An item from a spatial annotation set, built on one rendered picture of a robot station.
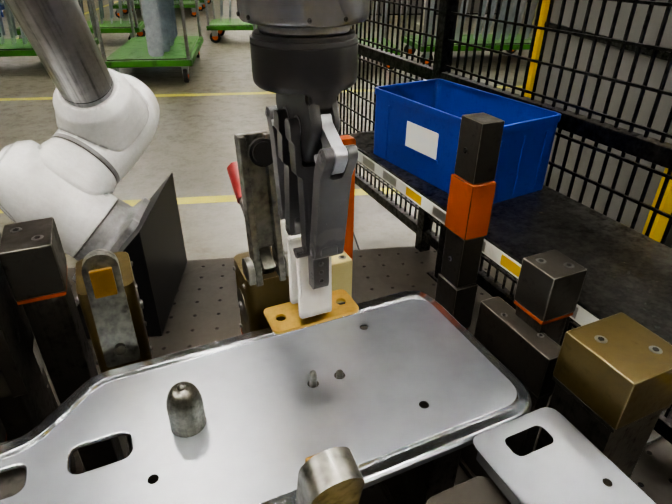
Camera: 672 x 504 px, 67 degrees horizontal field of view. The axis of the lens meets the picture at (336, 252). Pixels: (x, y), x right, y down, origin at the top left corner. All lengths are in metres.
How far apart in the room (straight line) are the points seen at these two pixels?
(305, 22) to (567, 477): 0.41
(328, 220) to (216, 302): 0.82
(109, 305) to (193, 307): 0.59
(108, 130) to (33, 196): 0.19
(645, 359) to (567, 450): 0.11
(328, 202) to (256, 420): 0.24
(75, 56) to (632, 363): 0.94
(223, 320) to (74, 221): 0.35
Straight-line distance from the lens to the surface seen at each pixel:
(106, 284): 0.58
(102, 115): 1.12
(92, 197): 1.13
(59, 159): 1.14
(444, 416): 0.52
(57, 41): 1.02
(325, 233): 0.38
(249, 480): 0.47
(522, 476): 0.50
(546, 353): 0.62
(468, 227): 0.73
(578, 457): 0.53
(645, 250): 0.82
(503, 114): 0.99
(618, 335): 0.58
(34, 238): 0.62
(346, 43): 0.36
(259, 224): 0.58
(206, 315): 1.14
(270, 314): 0.47
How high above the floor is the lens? 1.38
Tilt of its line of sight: 31 degrees down
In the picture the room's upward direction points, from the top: 1 degrees clockwise
